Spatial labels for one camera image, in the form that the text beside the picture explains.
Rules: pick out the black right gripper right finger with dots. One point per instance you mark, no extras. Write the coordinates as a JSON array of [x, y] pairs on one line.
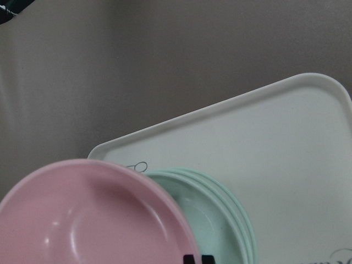
[[208, 259]]

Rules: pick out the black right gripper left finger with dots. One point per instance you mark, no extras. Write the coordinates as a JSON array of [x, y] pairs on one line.
[[188, 259]]

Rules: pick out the small pink bowl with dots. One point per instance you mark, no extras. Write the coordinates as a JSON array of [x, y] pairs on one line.
[[88, 211]]

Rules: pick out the top green bowl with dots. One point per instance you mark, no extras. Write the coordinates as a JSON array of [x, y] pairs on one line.
[[211, 225]]

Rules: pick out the green bowl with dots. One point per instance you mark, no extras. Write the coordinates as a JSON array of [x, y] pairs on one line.
[[232, 204], [211, 225], [239, 236]]

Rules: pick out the bottom green bowl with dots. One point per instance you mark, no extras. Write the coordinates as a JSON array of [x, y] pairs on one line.
[[232, 204]]

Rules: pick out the middle green bowl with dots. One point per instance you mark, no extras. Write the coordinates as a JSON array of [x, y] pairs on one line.
[[239, 236]]

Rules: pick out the cream rabbit tray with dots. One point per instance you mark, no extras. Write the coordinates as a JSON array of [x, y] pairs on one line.
[[284, 150]]

